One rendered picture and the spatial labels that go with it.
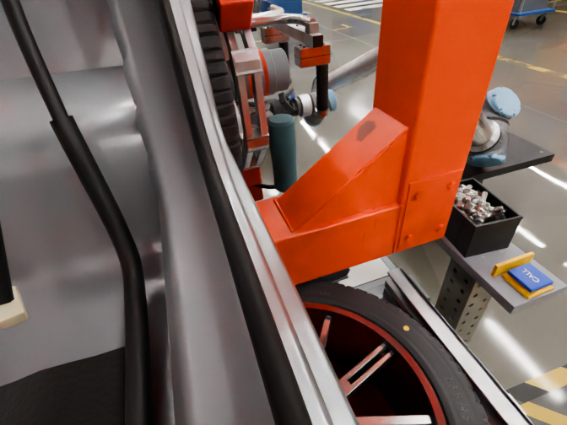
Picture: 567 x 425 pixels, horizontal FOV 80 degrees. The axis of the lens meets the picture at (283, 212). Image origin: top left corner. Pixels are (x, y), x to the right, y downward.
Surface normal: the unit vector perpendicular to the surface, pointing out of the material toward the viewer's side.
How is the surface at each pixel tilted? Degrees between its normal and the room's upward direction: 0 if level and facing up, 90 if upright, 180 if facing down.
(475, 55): 90
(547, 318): 0
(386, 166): 90
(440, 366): 0
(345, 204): 90
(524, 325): 0
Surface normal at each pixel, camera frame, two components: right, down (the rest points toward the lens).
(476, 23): 0.33, 0.57
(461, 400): -0.07, -0.78
